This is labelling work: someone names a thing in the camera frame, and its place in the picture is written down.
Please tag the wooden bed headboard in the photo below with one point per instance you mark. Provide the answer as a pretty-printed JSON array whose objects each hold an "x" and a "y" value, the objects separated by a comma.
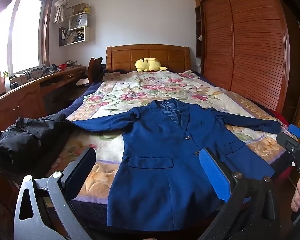
[{"x": 152, "y": 53}]

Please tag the metal bowl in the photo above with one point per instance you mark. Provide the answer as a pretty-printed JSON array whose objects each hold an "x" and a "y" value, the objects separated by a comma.
[{"x": 70, "y": 63}]

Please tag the floral blanket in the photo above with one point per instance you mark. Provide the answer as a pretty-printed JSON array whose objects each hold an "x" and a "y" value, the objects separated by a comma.
[{"x": 102, "y": 150}]

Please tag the wooden slatted wardrobe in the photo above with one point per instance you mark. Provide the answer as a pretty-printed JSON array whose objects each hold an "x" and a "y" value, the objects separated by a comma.
[{"x": 252, "y": 55}]

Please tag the black desk gadget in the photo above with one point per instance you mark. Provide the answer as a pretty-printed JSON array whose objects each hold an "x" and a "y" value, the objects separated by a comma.
[{"x": 49, "y": 69}]

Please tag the white shopping bag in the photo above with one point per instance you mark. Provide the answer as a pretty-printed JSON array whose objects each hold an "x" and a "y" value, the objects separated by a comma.
[{"x": 78, "y": 21}]

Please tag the row of books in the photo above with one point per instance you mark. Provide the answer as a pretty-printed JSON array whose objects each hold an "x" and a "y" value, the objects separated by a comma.
[{"x": 71, "y": 36}]

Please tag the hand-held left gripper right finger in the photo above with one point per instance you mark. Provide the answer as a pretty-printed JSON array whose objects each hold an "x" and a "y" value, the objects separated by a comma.
[{"x": 212, "y": 175}]

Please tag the window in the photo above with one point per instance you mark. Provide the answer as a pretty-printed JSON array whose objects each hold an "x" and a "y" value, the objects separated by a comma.
[{"x": 25, "y": 35}]

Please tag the yellow plush toy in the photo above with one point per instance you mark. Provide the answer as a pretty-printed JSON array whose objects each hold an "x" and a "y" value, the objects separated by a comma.
[{"x": 147, "y": 65}]

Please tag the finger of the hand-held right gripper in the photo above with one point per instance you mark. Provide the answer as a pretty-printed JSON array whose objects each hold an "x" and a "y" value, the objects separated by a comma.
[
  {"x": 296, "y": 130},
  {"x": 286, "y": 141}
]

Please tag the pink bottle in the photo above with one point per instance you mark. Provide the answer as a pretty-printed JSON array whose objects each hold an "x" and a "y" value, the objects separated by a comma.
[{"x": 0, "y": 83}]

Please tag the blue suit jacket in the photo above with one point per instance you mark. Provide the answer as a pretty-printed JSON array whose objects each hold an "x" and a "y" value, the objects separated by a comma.
[{"x": 165, "y": 180}]

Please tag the white green bottle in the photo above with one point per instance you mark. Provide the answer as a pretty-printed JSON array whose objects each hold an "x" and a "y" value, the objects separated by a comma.
[{"x": 7, "y": 82}]

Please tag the white wall shelf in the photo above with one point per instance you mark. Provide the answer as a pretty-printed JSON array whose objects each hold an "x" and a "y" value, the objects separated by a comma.
[{"x": 87, "y": 33}]

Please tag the wooden chair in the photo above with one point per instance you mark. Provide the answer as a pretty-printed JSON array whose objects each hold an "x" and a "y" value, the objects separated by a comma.
[{"x": 93, "y": 70}]

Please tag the wooden desk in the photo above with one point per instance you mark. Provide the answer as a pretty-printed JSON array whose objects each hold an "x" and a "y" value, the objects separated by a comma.
[{"x": 22, "y": 100}]

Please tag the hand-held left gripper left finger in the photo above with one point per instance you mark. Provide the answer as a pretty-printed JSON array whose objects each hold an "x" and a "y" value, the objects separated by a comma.
[{"x": 82, "y": 171}]

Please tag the black folded garment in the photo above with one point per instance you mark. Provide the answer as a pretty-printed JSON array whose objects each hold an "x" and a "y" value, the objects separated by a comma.
[{"x": 22, "y": 142}]

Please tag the tied white curtain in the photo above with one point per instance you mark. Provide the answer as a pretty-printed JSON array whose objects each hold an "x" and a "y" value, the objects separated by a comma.
[{"x": 61, "y": 5}]

